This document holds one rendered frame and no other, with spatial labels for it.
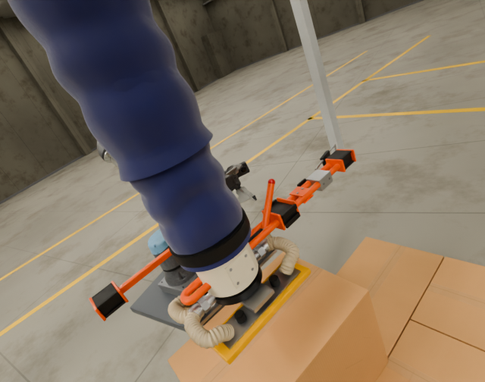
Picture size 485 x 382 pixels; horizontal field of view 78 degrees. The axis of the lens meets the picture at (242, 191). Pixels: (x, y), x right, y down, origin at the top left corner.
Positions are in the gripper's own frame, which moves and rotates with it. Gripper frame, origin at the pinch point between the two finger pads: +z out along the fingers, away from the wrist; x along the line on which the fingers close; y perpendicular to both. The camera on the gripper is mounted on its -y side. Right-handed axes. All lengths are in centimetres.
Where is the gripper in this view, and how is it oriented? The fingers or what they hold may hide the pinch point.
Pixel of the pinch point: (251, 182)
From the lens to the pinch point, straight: 107.3
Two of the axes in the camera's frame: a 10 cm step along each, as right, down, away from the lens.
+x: -3.7, -8.3, -4.2
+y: -7.1, 5.5, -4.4
